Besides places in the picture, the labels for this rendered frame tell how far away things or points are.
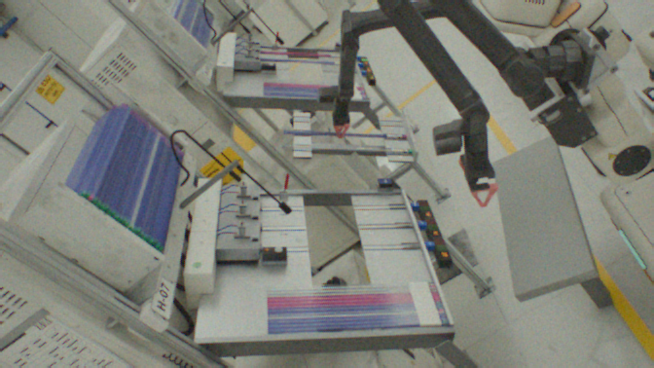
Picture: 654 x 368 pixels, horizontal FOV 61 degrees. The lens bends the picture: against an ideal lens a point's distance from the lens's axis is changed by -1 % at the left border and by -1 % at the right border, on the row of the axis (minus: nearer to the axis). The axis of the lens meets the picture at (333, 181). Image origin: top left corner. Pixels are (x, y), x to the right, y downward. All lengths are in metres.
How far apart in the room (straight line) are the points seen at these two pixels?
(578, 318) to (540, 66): 1.31
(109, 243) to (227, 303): 0.39
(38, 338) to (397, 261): 1.04
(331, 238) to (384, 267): 1.44
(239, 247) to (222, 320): 0.25
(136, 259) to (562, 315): 1.62
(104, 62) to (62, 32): 2.12
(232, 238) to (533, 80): 1.01
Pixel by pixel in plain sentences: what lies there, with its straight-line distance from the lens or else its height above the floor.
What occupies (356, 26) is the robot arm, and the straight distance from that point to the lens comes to 1.71.
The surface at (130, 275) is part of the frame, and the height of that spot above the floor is 1.42.
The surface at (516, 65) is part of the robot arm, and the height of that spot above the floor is 1.29.
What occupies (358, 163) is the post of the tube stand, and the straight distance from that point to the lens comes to 2.37.
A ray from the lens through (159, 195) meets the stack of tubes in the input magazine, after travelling 1.70.
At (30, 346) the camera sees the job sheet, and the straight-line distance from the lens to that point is 1.65.
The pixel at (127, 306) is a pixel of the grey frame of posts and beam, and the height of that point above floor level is 1.42.
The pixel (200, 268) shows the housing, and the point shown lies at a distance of 1.67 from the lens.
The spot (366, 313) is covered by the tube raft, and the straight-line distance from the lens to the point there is 1.64.
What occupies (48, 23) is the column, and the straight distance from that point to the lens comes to 4.86.
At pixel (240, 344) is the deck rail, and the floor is 1.11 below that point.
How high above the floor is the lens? 1.95
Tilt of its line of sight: 30 degrees down
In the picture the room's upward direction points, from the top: 46 degrees counter-clockwise
